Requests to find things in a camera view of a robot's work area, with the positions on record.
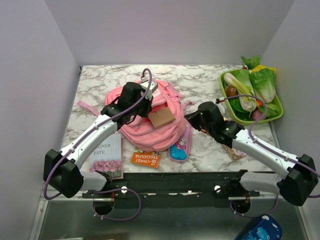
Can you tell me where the brown leather wallet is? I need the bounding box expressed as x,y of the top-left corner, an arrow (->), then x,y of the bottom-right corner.
148,107 -> 176,129

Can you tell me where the pink student backpack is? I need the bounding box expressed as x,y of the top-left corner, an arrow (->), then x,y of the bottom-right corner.
76,79 -> 196,152

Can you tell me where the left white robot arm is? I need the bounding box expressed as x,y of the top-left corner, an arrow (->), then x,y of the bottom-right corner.
43,80 -> 158,200

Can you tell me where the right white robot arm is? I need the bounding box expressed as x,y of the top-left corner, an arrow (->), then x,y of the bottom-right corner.
184,101 -> 319,207

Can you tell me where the brown round fruit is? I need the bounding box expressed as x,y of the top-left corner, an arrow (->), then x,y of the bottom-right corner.
225,85 -> 239,97

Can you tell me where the pink cat pencil case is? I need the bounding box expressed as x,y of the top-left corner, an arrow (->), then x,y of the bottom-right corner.
168,123 -> 192,163

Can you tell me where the brown illustrated notebook packet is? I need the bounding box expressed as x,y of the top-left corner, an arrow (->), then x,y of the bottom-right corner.
222,144 -> 247,161

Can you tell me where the green vegetable tray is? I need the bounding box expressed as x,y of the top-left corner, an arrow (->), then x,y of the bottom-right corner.
219,70 -> 284,126

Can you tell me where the purple pink radish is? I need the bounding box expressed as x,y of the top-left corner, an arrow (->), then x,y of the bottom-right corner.
251,108 -> 263,121

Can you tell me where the orange Treehouse book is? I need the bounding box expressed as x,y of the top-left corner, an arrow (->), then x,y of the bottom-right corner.
131,147 -> 162,169

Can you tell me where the Designer Fate flower book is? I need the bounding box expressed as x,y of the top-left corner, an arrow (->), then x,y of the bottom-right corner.
88,133 -> 123,179

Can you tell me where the green lettuce head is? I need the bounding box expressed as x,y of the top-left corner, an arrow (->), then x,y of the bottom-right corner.
249,68 -> 276,103

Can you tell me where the blue dinosaur pencil case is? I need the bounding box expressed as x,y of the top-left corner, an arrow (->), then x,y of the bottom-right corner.
235,214 -> 283,240

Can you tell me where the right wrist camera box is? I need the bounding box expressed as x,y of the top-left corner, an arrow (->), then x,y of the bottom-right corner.
215,98 -> 227,118

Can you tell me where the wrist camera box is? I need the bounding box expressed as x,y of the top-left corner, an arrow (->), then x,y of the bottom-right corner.
139,80 -> 158,100
215,98 -> 227,118

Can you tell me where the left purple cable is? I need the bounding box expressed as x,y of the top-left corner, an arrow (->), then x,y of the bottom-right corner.
43,68 -> 153,221

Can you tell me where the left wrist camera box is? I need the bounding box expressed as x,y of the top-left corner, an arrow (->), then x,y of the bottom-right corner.
139,80 -> 158,100

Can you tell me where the black mounting rail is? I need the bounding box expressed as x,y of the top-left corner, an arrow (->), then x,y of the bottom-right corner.
82,170 -> 260,209

